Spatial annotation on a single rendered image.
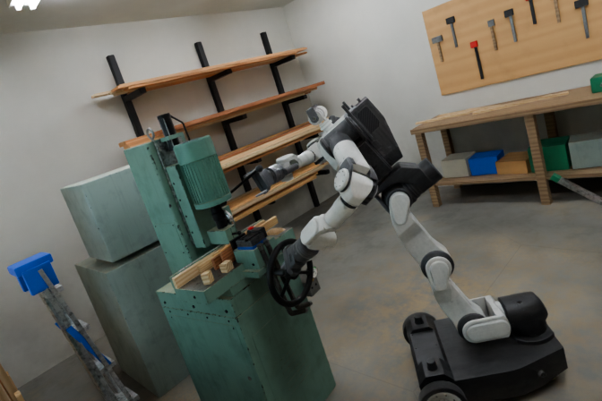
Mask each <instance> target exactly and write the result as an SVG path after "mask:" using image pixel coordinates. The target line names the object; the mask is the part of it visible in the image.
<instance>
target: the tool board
mask: <svg viewBox="0 0 602 401"><path fill-rule="evenodd" d="M422 15H423V19H424V23H425V26H426V34H427V37H428V41H429V45H430V48H431V52H432V57H433V60H434V67H435V70H436V75H437V79H438V82H439V86H440V90H441V93H442V96H443V95H448V94H452V93H455V92H460V91H463V90H471V89H474V88H478V87H483V86H486V85H491V84H495V83H498V82H503V81H509V80H514V79H518V78H521V77H526V76H530V75H533V74H538V73H544V72H549V71H553V70H557V69H561V68H564V67H569V66H573V65H576V64H584V63H587V62H592V61H596V60H599V59H602V0H451V1H448V2H446V3H444V4H440V5H437V6H436V7H433V8H431V9H428V10H426V11H423V12H422Z"/></svg>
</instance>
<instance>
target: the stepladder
mask: <svg viewBox="0 0 602 401"><path fill-rule="evenodd" d="M53 261H54V260H53V258H52V255H51V254H50V253H46V252H40V253H37V254H35V255H33V256H31V257H29V258H27V259H25V260H21V261H19V262H16V263H14V264H13V265H11V266H8V267H7V269H8V271H9V273H10V275H13V276H15V277H17V279H18V281H19V284H20V286H21V289H22V291H23V292H27V291H30V294H31V295H35V294H39V297H40V298H41V300H42V301H43V303H44V304H45V305H46V307H47V309H48V310H49V312H50V314H51V315H52V317H53V318H54V320H55V321H56V323H55V325H56V326H58V327H59V328H60V329H61V331H62V332H63V334H64V336H65V337H66V339H67V341H68V342H69V344H70V345H71V347H72V349H73V350H74V351H75V353H76V354H77V356H78V358H79V359H80V361H81V362H82V365H83V366H84V368H85V369H86V371H87V372H88V373H89V375H90V377H91V378H92V380H93V382H94V383H95V385H96V386H97V388H98V390H99V392H100V393H101V395H102V396H103V397H104V399H105V400H106V401H137V400H138V399H140V398H139V396H138V394H136V393H135V392H133V391H132V390H131V389H129V388H127V387H126V386H124V385H123V383H122V382H121V380H120V379H119V378H118V377H117V376H116V374H115V372H114V371H113V369H112V367H114V366H115V365H116V362H115V361H114V360H113V359H111V358H109V357H107V356H106V355H104V354H102V353H101V352H100V350H99V349H98V348H97V347H96V345H95V344H94V342H93V341H92V340H91V338H90V336H89V335H88V333H87V332H86V331H87V330H89V329H91V327H90V324H88V323H86V322H84V321H82V320H77V318H76V317H75V315H74V314H73V312H72V311H71V309H70V308H69V306H68V305H67V304H66V302H65V300H64V299H63V297H62V296H61V295H60V294H59V293H60V292H62V291H64V287H63V286H62V285H59V284H58V283H59V281H58V278H57V276H56V273H55V271H54V269H53V267H52V265H51V263H50V262H53ZM108 384H109V385H108ZM110 387H111V388H112V389H113V390H114V392H115V394H114V392H113V391H112V389H111V388H110Z"/></svg>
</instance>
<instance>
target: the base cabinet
mask: <svg viewBox="0 0 602 401"><path fill-rule="evenodd" d="M289 285H290V287H291V289H292V291H293V293H294V295H295V297H296V298H298V297H299V296H300V294H301V293H302V291H303V289H304V287H303V284H302V281H301V278H300V276H298V278H297V279H295V280H293V279H290V282H289ZM162 308H163V310H164V312H165V314H166V317H167V319H168V323H169V325H170V327H171V329H172V332H173V334H174V336H175V339H176V342H177V344H178V347H179V349H180V352H181V354H182V356H183V358H184V360H185V364H186V367H187V369H188V370H189V373H190V375H191V378H192V380H193V383H194V386H195V388H196V390H197V393H198V395H199V398H200V399H201V401H325V400H326V399H327V397H328V396H329V394H330V393H331V392H332V391H333V389H334V388H335V386H336V383H335V380H334V378H333V375H332V372H331V367H330V365H329V362H328V359H327V356H326V353H325V351H324V348H323V343H322V340H321V338H320V335H319V332H318V329H317V327H316V324H315V321H314V316H313V314H312V311H311V308H310V306H309V307H306V308H308V312H306V313H302V314H298V315H296V316H290V315H289V314H288V312H287V310H286V308H285V307H283V306H281V305H279V304H278V303H277V302H276V301H275V300H274V299H273V297H272V296H271V293H270V290H269V291H268V292H267V293H265V294H264V295H263V296H262V297H261V298H259V299H258V300H257V301H256V302H255V303H254V304H252V305H251V306H250V307H249V308H248V309H247V310H245V311H244V312H243V313H242V314H241V315H239V316H238V317H237V318H232V317H226V316H220V315H215V314H209V313H203V312H197V311H187V310H180V309H175V308H169V307H162Z"/></svg>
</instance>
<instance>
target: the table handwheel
mask: <svg viewBox="0 0 602 401"><path fill-rule="evenodd" d="M296 240H297V239H292V238H289V239H286V240H283V241H281V242H280V243H279V244H277V246H276V247H275V248H274V249H273V251H272V253H271V256H270V258H269V261H268V265H267V273H266V274H264V276H267V284H268V287H269V290H270V293H271V296H272V297H273V299H274V300H275V301H276V302H277V303H278V304H279V305H281V306H283V307H288V308H291V307H295V306H297V305H299V304H300V303H301V302H303V301H304V299H305V298H306V297H307V295H308V293H309V291H310V289H311V286H312V283H313V276H314V266H313V261H312V260H310V261H308V262H307V263H306V265H307V270H301V271H300V272H299V273H298V274H297V275H296V276H295V277H292V276H290V275H289V273H288V272H287V270H285V269H283V270H285V271H286V272H287V274H286V275H285V276H281V277H284V278H285V279H286V282H285V285H284V287H283V289H282V291H281V294H280V295H279V293H278V292H277V289H276V287H275V284H274V278H273V270H280V269H281V268H280V269H276V268H274V264H275V261H276V259H277V257H278V255H279V253H280V251H282V253H283V250H284V248H285V247H286V246H287V245H291V244H293V243H294V242H295V241H296ZM299 274H307V278H306V282H305V287H304V289H303V291H302V293H301V294H300V296H299V297H298V298H296V299H295V300H292V301H287V300H285V299H283V297H284V295H285V293H286V290H287V288H288V284H289V282H290V279H293V280H295V279H297V278H298V276H299Z"/></svg>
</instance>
